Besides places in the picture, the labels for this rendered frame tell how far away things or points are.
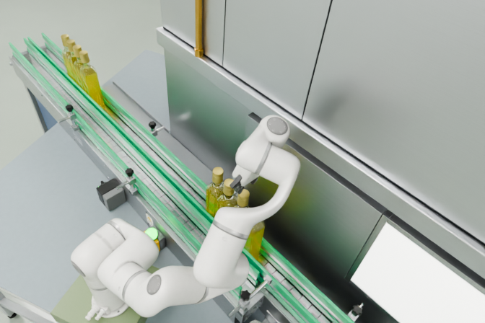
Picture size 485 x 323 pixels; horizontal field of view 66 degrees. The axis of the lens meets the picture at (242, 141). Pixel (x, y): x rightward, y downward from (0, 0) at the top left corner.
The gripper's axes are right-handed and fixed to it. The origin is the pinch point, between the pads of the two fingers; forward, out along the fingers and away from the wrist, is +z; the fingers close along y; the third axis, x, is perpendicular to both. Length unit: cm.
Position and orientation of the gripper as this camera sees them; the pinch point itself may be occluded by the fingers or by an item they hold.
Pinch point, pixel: (245, 182)
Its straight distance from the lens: 108.5
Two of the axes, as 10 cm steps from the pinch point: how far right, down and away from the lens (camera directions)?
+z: -2.5, 5.4, 8.0
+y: -7.3, 4.4, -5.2
